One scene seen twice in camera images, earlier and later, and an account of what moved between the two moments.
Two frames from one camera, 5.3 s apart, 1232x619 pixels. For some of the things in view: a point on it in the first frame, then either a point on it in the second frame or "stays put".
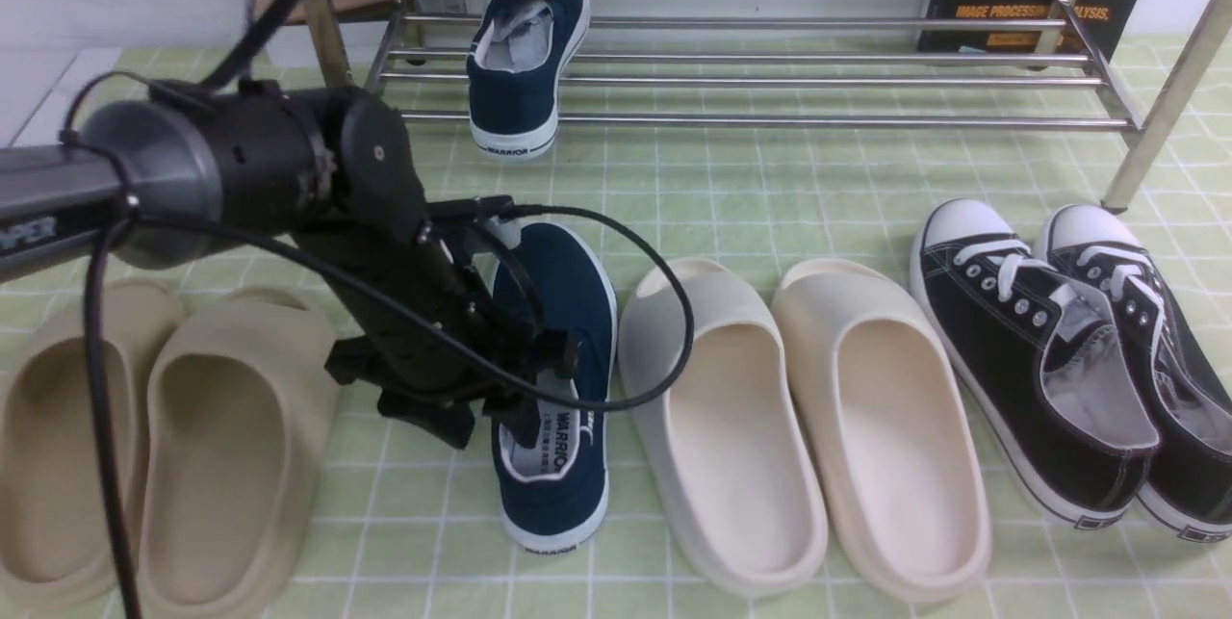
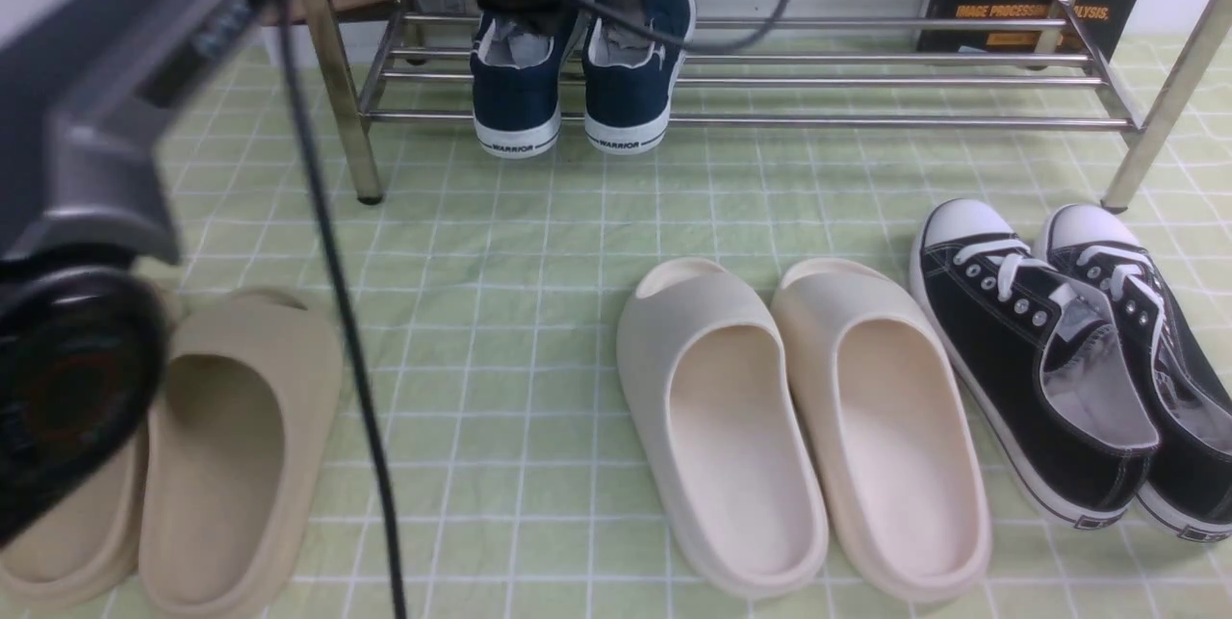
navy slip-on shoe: x=551 y=496 → x=628 y=73
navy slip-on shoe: x=533 y=20 stays put
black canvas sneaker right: x=1188 y=492 stays put
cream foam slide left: x=733 y=441 stays put
